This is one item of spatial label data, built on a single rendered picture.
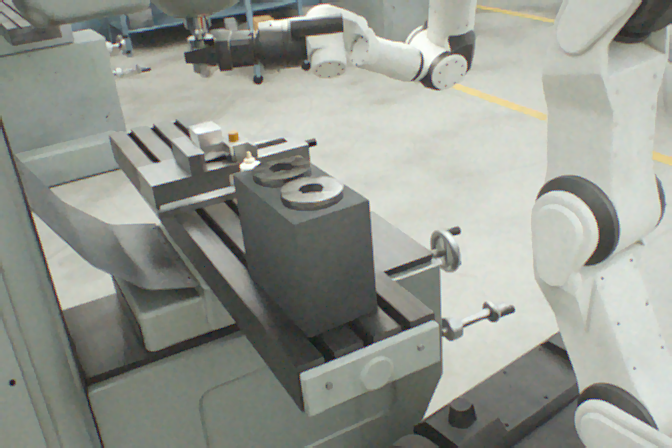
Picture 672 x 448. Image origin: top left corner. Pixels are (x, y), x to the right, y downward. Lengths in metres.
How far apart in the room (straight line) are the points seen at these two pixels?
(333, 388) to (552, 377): 0.60
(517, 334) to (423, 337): 1.56
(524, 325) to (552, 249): 1.54
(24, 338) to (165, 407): 0.34
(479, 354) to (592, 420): 1.29
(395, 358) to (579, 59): 0.48
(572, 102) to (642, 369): 0.44
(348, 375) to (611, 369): 0.44
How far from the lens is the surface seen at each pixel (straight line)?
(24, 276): 1.25
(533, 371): 1.52
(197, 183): 1.49
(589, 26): 1.01
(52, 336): 1.32
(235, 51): 1.35
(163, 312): 1.39
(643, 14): 1.00
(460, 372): 2.44
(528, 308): 2.75
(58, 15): 1.21
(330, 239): 0.99
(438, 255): 1.82
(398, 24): 5.91
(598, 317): 1.21
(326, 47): 1.34
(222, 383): 1.51
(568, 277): 1.15
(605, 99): 1.05
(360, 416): 1.75
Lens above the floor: 1.54
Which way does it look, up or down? 27 degrees down
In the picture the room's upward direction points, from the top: 6 degrees counter-clockwise
